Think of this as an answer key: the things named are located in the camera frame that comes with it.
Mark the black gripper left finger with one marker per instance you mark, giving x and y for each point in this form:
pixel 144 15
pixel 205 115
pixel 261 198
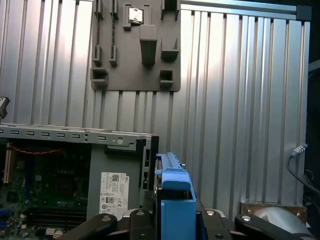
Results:
pixel 100 227

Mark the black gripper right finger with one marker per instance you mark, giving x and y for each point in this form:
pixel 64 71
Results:
pixel 262 230

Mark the hard disk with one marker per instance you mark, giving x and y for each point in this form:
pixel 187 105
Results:
pixel 177 220

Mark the white board connector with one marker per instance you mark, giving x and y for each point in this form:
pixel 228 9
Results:
pixel 53 233

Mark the CPU socket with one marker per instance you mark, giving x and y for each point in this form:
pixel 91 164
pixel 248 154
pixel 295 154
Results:
pixel 64 186

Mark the grey power supply unit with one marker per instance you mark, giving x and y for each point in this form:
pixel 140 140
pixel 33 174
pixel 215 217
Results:
pixel 93 162

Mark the green motherboard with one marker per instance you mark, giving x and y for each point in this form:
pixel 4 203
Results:
pixel 10 190

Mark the black open PC case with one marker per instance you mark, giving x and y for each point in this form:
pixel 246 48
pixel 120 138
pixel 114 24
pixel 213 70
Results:
pixel 62 135

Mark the cream expansion slot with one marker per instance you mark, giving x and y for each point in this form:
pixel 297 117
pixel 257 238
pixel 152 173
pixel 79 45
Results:
pixel 7 162

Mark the black plastic clip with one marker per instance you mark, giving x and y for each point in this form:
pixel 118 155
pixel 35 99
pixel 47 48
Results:
pixel 3 107

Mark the grey parts rack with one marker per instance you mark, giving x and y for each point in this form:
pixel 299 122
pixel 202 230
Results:
pixel 125 75

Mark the RAM stick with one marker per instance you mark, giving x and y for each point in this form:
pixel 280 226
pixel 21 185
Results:
pixel 114 30

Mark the silver CPU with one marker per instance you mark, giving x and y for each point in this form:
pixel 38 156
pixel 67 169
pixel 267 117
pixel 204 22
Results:
pixel 135 15

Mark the brown base plate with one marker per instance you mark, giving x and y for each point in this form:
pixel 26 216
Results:
pixel 246 205

